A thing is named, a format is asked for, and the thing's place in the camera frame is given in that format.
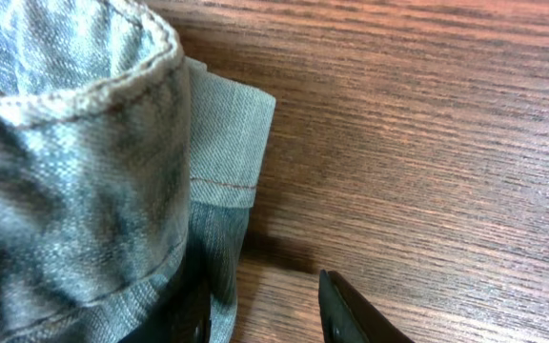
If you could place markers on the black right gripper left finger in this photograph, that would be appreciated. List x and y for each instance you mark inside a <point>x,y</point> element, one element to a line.
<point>184,318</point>

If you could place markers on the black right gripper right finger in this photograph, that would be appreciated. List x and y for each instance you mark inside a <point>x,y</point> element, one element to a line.
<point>348,317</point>

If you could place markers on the light blue denim shorts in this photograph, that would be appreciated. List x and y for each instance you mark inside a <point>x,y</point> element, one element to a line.
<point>121,160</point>

